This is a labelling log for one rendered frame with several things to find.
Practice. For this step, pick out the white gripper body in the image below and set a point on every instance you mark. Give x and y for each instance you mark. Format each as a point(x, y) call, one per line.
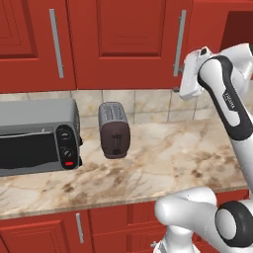
point(190, 77)

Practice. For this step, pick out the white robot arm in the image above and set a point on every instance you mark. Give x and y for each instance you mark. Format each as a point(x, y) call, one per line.
point(227, 108)

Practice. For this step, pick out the red base cabinet front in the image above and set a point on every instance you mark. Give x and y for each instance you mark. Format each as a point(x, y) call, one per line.
point(232, 196)

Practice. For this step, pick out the red base cabinet door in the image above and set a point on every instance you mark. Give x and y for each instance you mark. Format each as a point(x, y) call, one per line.
point(39, 235)
point(125, 230)

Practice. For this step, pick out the brown and grey toaster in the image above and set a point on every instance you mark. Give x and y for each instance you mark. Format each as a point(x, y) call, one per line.
point(114, 131)

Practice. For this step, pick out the grey toaster oven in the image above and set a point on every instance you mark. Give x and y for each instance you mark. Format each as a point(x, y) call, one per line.
point(33, 138)

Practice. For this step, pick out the open red wall cabinet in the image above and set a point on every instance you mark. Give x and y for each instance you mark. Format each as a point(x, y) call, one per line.
point(207, 23)

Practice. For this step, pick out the red wall cabinet door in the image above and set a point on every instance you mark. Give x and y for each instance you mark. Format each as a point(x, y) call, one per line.
point(26, 42)
point(128, 42)

